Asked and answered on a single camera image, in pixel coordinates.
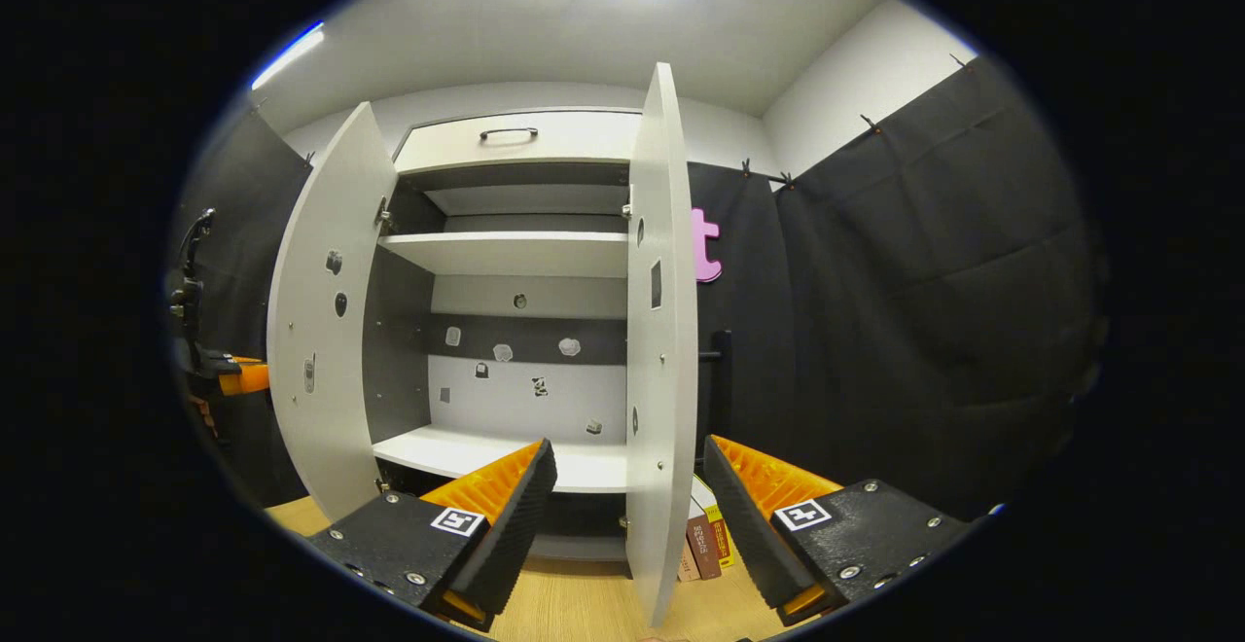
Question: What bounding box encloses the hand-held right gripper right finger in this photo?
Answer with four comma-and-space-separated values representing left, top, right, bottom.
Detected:
702, 434, 974, 626

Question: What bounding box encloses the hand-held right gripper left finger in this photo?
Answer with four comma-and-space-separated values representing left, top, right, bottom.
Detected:
306, 438, 558, 633

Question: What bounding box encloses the black door handle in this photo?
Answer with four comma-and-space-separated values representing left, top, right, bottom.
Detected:
698, 329, 733, 448

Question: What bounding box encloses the white shoe cabinet door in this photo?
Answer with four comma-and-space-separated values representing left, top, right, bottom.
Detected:
266, 102, 400, 524
625, 62, 699, 628

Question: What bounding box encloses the white double-door shoe cabinet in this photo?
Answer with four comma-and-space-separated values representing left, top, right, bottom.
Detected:
365, 109, 643, 565

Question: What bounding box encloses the white cabinet shelf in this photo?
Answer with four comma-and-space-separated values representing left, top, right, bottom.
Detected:
373, 425, 629, 494
377, 232, 630, 279

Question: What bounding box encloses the white cabinet drawer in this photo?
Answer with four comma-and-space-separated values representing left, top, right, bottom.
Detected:
394, 111, 643, 174

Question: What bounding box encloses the yellow book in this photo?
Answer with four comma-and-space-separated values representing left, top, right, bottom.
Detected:
704, 502, 736, 570

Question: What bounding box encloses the brown book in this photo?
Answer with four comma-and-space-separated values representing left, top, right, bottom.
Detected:
686, 514, 723, 581

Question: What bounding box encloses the ceiling light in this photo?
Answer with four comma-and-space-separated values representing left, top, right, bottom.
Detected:
251, 21, 326, 91

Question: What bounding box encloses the black backdrop cloth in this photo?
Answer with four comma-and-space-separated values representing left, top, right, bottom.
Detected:
170, 53, 1105, 526

